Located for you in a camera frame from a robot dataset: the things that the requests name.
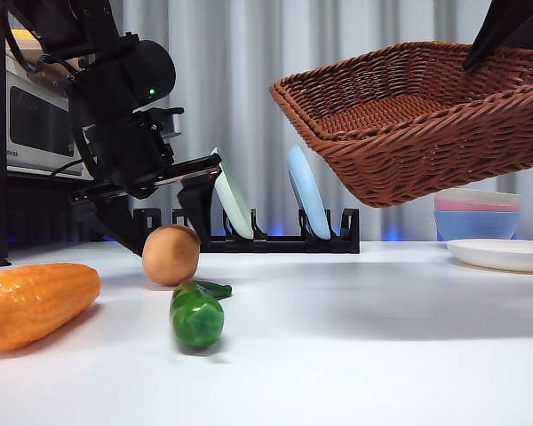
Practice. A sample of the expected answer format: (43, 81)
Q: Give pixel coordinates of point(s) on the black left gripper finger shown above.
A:
(124, 222)
(197, 204)

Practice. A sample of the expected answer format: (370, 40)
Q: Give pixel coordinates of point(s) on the tan potato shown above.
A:
(171, 257)

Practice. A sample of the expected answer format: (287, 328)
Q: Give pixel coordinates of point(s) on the green cucumber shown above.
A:
(195, 319)

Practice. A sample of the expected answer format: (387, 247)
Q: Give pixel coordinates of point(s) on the orange corn cob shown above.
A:
(35, 302)

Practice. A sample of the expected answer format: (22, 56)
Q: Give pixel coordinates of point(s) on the brown wicker basket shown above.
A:
(417, 146)

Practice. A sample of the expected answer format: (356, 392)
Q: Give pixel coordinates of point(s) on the pale green plate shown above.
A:
(235, 204)

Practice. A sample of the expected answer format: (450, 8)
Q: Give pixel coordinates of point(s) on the black dish rack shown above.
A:
(284, 245)

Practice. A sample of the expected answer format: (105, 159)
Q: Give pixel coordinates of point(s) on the white toaster oven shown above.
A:
(26, 124)

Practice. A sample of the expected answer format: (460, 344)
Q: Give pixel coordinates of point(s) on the pale blue plate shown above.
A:
(308, 195)

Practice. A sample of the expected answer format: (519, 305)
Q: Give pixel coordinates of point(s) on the grey curtain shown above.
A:
(231, 66)

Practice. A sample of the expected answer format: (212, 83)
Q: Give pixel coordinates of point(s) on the cream bowl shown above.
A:
(488, 199)

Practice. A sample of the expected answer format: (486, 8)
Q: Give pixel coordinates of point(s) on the pink bowl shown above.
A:
(457, 206)

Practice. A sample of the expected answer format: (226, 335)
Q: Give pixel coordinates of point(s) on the blue bowl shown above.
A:
(475, 224)

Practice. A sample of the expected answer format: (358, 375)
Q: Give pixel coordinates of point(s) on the cream flat plate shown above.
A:
(502, 255)

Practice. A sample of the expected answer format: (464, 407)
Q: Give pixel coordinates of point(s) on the pale grey camera box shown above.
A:
(175, 122)

